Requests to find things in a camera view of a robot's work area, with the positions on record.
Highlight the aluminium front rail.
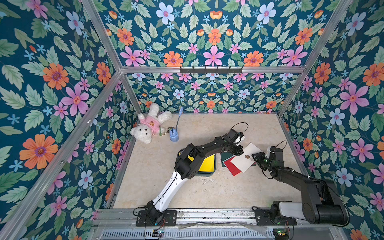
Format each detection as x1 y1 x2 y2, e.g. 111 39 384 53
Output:
87 208 348 240

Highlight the white envelope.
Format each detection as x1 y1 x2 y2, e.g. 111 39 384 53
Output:
231 143 262 173

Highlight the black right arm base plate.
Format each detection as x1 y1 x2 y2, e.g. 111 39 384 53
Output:
252 208 297 227

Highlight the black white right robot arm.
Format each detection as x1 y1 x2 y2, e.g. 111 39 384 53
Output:
252 146 350 227

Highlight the dark green envelope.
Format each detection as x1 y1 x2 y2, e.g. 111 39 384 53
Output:
221 152 256 167

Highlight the red envelope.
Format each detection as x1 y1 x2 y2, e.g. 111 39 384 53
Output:
223 156 241 176

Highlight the yellow envelope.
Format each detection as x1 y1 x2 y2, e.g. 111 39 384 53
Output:
175 149 217 176

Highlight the dark teal storage box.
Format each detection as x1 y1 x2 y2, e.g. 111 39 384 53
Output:
175 148 216 179

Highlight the left green circuit board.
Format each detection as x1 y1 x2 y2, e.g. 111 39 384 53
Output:
152 230 164 239

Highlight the right green circuit board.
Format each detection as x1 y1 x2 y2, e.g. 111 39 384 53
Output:
273 229 290 240

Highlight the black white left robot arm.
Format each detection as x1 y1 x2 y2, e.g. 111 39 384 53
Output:
145 129 244 224

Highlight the white teddy bear pink shirt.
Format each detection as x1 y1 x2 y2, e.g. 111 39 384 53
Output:
130 103 172 144

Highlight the metal hook rail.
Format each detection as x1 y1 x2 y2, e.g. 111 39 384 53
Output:
179 67 243 75

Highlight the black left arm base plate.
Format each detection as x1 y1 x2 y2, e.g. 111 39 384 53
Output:
136 210 178 227

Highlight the green circuit board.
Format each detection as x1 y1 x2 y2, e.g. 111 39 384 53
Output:
152 230 164 239
273 229 290 240

